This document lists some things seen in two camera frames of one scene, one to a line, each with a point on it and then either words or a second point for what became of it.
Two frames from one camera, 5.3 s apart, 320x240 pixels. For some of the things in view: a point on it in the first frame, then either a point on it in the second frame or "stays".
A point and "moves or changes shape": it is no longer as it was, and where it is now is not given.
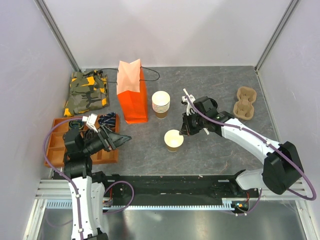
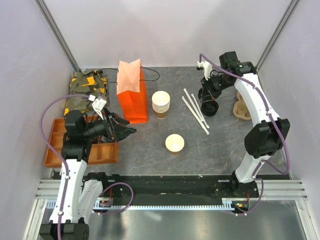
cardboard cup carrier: [243, 109] stays
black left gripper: [111, 140] -> [117, 129]
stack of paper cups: [161, 102] stays
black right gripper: [186, 119] -> [206, 85]
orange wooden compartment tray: [55, 152] stays
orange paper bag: [132, 91] stays
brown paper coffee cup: [173, 139] moves or changes shape
